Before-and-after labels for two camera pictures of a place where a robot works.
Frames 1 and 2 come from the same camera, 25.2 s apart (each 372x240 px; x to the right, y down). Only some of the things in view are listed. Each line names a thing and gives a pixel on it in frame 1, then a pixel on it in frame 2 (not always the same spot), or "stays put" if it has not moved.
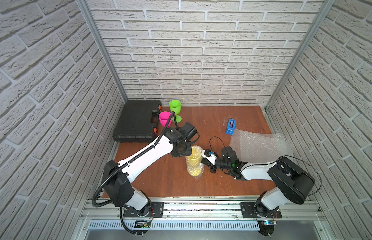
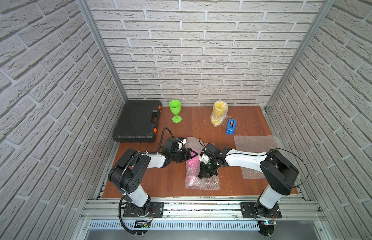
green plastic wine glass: [175, 105] stays put
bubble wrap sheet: [255, 147] → [193, 180]
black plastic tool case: [138, 122] stays put
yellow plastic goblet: [195, 166] → [219, 113]
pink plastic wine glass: [164, 116] → [192, 166]
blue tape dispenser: [231, 127] stays put
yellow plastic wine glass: [195, 167] → [219, 112]
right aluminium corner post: [326, 7] stays put
